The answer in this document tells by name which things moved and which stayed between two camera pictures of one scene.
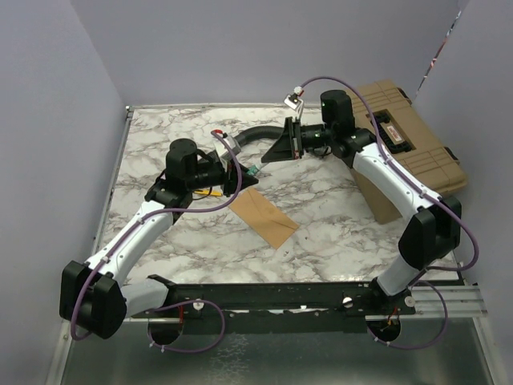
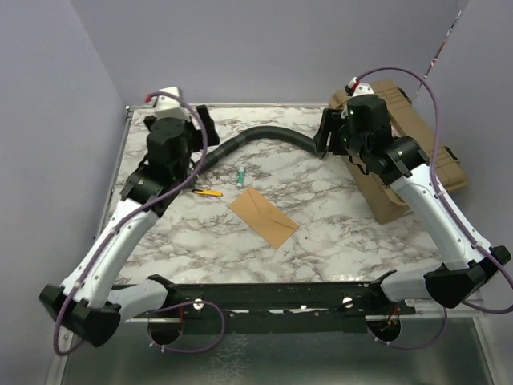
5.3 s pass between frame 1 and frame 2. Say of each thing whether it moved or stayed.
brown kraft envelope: stayed
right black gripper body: moved
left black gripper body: moved
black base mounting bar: stayed
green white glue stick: moved
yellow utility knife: stayed
